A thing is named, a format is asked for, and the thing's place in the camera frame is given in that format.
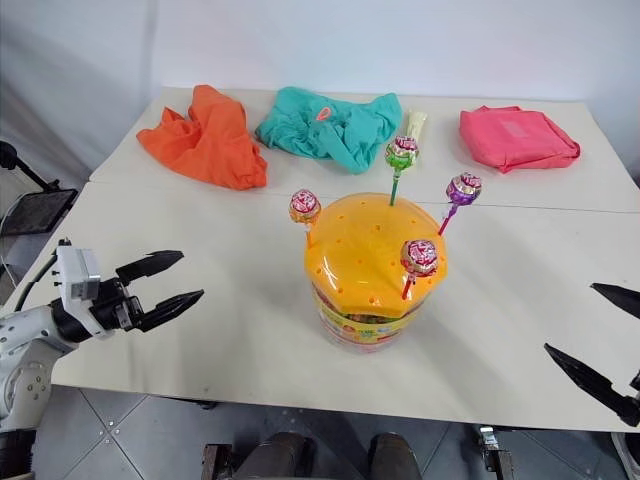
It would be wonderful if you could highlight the teal crumpled cloth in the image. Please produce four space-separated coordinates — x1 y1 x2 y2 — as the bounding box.
254 86 404 176

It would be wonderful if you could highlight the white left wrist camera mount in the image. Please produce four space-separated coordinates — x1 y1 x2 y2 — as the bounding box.
52 238 109 340

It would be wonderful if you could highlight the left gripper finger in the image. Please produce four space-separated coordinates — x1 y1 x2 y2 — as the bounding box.
136 288 206 334
115 249 186 289

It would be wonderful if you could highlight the clear plastic lollipop jar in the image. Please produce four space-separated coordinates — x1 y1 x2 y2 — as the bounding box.
311 279 427 356

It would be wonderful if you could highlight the yellow perforated jar lid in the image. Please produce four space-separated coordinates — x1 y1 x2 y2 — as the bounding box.
303 191 452 318

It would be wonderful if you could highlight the dark rounded shape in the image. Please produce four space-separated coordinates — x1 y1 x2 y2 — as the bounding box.
368 431 422 480
248 431 315 480

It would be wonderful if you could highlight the red yellow wrapped lollipop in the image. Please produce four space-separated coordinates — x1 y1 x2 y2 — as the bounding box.
399 238 441 301

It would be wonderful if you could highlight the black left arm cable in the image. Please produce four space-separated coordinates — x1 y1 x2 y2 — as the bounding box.
8 252 61 314

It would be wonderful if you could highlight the cream folded packet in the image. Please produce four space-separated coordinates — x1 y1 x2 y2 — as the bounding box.
407 109 430 152

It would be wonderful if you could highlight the pink folded cloth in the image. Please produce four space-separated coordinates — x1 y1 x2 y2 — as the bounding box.
458 104 582 175

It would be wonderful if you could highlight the purple wrapped lollipop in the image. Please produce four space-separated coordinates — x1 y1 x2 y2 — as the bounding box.
437 172 484 237

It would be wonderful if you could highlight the green wrapped lollipop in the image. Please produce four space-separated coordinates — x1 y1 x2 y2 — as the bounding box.
383 135 421 208

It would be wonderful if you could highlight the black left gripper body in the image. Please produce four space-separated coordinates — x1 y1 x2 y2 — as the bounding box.
89 276 147 335

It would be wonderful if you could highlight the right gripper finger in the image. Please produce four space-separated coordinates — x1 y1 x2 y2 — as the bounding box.
543 342 640 428
590 282 640 320

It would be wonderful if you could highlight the orange wrapped lollipop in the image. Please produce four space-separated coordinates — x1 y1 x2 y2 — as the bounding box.
288 188 323 248

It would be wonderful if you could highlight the orange crumpled cloth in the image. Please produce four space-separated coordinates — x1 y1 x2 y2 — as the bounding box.
135 84 269 192

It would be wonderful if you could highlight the metal frame bracket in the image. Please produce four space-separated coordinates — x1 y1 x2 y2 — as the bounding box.
476 424 517 480

